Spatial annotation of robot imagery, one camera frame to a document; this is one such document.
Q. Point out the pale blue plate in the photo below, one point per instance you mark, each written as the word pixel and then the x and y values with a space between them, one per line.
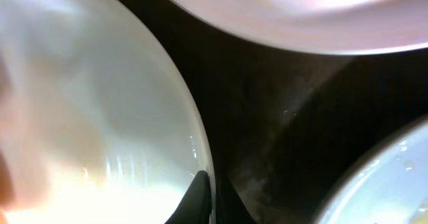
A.
pixel 388 185

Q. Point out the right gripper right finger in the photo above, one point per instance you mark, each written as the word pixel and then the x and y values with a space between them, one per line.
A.
pixel 229 206

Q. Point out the dark brown serving tray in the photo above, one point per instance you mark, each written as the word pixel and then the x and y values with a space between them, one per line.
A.
pixel 283 127

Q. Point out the white plate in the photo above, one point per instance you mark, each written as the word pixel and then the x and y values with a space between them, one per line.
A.
pixel 97 123
pixel 337 27

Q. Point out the white plate top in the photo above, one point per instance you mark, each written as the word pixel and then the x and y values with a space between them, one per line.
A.
pixel 337 27

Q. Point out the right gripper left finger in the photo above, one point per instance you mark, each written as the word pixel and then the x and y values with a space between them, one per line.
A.
pixel 195 206

